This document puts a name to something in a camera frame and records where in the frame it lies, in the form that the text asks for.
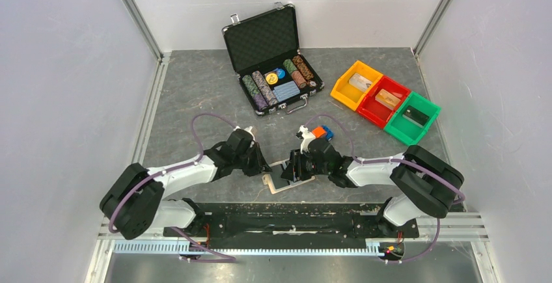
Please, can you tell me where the white card in yellow bin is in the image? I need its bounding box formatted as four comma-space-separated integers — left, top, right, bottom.
348, 73, 373, 93

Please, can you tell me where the beige leather card holder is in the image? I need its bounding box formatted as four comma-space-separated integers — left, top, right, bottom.
262, 160, 316, 195

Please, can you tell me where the red plastic bin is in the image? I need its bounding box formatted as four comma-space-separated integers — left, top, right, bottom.
356, 75, 411, 129

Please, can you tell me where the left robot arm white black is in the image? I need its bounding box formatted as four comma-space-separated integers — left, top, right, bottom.
99, 128, 271, 239

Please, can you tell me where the orange card in red bin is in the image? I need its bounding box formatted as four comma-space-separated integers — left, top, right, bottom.
374, 89, 401, 110

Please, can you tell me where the yellow plastic bin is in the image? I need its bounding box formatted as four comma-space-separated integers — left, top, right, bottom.
330, 61, 383, 111

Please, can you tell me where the green plastic bin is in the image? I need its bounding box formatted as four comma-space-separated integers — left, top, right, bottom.
383, 92, 441, 146

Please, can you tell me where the black poker chip case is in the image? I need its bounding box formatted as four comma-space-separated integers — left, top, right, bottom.
222, 3, 325, 116

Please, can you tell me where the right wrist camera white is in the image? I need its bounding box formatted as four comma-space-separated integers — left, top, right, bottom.
296, 126, 316, 153

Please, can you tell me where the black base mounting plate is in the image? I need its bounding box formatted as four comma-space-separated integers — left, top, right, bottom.
184, 203, 419, 249

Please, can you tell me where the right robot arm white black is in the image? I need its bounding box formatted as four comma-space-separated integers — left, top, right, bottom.
281, 138, 465, 236

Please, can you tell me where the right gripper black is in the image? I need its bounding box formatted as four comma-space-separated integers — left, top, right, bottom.
281, 148, 331, 182

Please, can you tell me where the orange blue toy car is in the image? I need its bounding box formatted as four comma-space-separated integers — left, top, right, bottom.
312, 125, 334, 141

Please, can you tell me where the black card in green bin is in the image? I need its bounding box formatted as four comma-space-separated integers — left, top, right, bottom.
402, 105, 430, 128

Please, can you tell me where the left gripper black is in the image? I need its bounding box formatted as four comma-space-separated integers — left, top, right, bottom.
233, 142, 273, 177

